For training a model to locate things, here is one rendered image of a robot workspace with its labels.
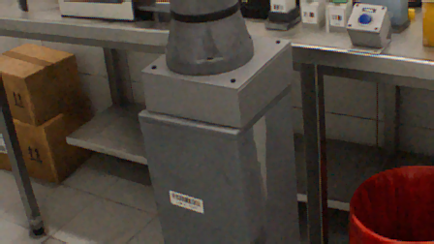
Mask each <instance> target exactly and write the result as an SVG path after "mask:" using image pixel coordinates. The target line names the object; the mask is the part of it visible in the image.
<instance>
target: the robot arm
mask: <svg viewBox="0 0 434 244"><path fill-rule="evenodd" d="M108 1H113V2H126V1H133V2H137V1H154V2H158V1H169V2H170V32H169V42H168V44H167V45H166V57H167V58H166V63H167V65H168V67H169V68H170V69H171V70H173V71H174V72H176V73H178V74H181V75H185V76H209V75H217V74H221V73H225V72H229V71H232V70H234V69H236V68H238V67H240V66H242V65H244V64H246V63H247V62H249V61H250V60H251V59H252V58H253V56H254V44H253V39H252V37H251V35H250V34H249V33H248V31H247V28H246V25H245V20H244V18H243V16H242V13H241V11H240V7H239V0H108Z"/></svg>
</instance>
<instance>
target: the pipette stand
mask: <svg viewBox="0 0 434 244"><path fill-rule="evenodd" d="M360 3H361V4H370V5H372V6H382V7H386V8H387V13H388V18H389V22H390V24H391V31H392V32H394V33H399V32H400V30H402V29H404V28H406V27H407V26H408V25H409V24H410V23H411V20H408V0H360Z"/></svg>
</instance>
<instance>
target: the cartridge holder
mask: <svg viewBox="0 0 434 244"><path fill-rule="evenodd" d="M268 14H269V20H268V21H267V22H265V23H264V27H265V28H266V29H280V30H285V31H287V30H288V29H289V28H290V27H292V26H293V25H294V24H296V23H297V22H298V21H300V20H301V15H300V12H299V11H298V6H296V7H294V8H293V9H291V10H290V11H288V12H287V13H283V12H273V11H272V10H270V11H269V12H268Z"/></svg>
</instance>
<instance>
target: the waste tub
mask: <svg viewBox="0 0 434 244"><path fill-rule="evenodd" d="M421 2H422V34H423V36H422V45H423V46H434V0H421Z"/></svg>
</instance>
